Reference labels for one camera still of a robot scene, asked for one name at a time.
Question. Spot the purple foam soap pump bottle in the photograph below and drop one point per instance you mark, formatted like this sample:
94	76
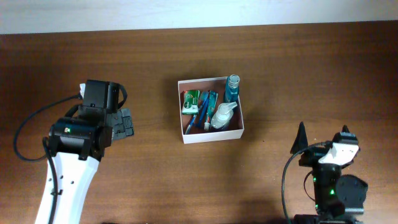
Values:
220	120

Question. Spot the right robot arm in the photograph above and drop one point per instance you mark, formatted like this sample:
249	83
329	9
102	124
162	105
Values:
338	198

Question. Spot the green white toothpaste tube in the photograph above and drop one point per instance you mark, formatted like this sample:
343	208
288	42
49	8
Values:
210	109

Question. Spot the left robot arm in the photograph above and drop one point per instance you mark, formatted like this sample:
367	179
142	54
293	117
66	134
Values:
76	145

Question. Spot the white cardboard box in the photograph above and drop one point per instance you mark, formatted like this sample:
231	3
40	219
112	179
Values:
196	135

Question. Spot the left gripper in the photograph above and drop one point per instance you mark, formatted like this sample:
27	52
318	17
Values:
123	123

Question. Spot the blue mouthwash bottle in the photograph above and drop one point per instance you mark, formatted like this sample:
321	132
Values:
231	89

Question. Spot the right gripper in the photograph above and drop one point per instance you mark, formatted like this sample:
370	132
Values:
312	154

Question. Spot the blue disposable razor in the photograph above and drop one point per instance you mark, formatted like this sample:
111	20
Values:
203	111

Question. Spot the green Dettol soap bar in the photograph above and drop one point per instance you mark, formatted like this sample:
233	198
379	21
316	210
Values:
190	102

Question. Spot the blue white toothbrush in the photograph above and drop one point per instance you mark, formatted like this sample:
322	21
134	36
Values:
203	96

